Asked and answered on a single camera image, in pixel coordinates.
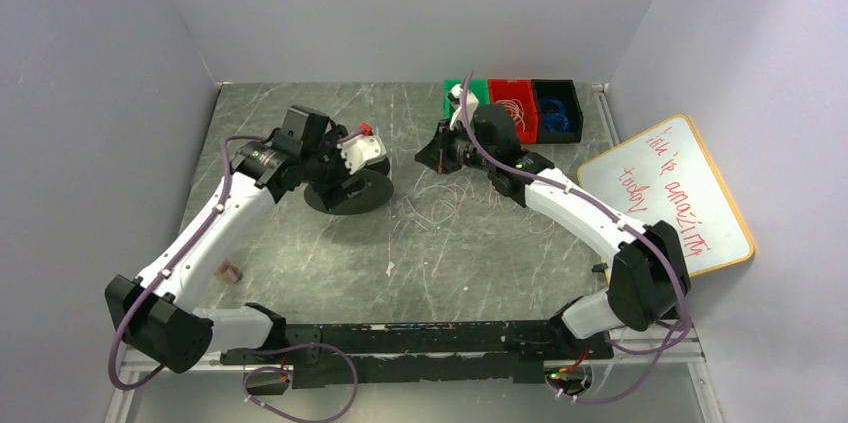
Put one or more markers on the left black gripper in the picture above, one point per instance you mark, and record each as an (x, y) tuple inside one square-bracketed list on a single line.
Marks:
[(337, 159)]

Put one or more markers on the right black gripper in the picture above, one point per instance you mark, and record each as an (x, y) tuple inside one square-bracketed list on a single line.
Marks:
[(437, 150)]

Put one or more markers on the black cable spool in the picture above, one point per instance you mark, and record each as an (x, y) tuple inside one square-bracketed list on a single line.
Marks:
[(364, 192)]

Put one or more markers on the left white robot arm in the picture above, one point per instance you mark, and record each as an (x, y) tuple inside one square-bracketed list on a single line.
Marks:
[(157, 312)]

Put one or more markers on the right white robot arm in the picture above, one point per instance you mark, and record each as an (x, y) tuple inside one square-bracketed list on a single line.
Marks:
[(648, 273)]

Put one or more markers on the green plastic bin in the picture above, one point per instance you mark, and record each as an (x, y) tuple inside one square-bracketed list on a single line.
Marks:
[(478, 90)]

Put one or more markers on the red plastic bin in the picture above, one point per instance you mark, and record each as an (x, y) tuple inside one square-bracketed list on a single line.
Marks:
[(517, 97)]

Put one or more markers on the black plastic bin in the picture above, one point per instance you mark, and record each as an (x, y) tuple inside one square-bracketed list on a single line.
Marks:
[(560, 115)]

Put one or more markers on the pink capped small bottle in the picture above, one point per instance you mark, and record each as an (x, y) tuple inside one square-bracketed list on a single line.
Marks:
[(228, 273)]

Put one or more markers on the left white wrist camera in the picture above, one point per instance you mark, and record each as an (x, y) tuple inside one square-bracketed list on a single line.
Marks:
[(361, 149)]

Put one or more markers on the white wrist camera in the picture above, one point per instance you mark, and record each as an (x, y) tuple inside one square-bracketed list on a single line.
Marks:
[(361, 149), (463, 106)]

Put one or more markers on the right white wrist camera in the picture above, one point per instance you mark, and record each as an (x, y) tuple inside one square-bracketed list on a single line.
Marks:
[(463, 106)]

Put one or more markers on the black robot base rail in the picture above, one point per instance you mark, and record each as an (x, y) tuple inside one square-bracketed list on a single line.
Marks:
[(521, 351)]

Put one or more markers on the whiteboard with wooden frame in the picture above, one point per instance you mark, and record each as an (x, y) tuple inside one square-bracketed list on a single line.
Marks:
[(666, 173)]

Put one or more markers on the aluminium extrusion frame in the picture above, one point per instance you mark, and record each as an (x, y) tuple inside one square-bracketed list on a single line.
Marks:
[(665, 342)]

